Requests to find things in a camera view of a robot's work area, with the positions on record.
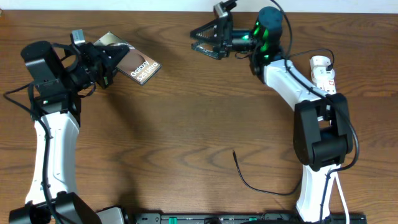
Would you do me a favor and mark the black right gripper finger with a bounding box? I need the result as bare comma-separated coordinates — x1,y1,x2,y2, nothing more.
191,41,221,59
190,18,223,40

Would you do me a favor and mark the black charging cable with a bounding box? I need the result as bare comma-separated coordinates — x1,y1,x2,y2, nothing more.
232,48,335,197

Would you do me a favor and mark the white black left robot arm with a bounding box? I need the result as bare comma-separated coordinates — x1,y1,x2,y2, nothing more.
9,40,129,223

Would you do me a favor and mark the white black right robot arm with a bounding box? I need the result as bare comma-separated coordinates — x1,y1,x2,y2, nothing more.
190,1,359,223

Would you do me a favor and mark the white USB charger adapter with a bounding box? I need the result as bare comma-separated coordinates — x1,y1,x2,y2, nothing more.
311,67,335,83

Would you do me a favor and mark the white power strip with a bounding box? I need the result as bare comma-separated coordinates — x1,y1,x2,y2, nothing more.
310,55,336,95

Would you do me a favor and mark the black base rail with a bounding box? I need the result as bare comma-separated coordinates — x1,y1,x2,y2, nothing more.
133,212,368,224

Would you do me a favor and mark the white power strip cord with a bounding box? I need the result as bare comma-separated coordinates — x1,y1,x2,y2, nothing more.
332,169,351,224

